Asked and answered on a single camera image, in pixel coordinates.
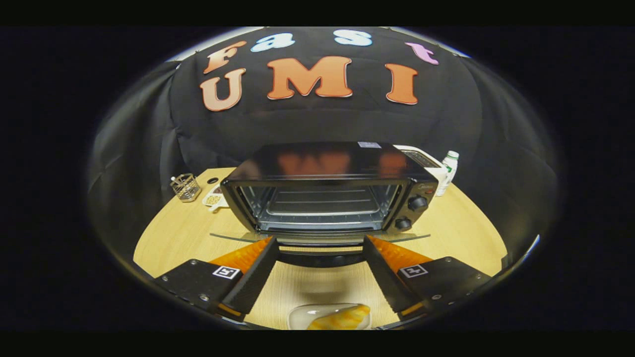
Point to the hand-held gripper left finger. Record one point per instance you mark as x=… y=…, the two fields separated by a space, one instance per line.
x=255 y=277

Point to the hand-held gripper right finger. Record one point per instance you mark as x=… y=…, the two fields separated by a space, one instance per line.
x=384 y=277

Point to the yellow croissant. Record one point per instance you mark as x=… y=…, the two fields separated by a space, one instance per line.
x=342 y=320

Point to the black toaster oven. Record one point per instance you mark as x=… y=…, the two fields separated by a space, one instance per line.
x=327 y=163

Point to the white pop-up toaster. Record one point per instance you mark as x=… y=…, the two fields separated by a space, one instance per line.
x=421 y=157

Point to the white plate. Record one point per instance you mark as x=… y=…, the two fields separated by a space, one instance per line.
x=305 y=313

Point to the small white dish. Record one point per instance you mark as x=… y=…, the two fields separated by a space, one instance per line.
x=213 y=200

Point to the small white bottle green cap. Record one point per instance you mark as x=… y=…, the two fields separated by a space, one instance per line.
x=450 y=168

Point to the black backdrop cloth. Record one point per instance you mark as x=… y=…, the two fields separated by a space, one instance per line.
x=322 y=119

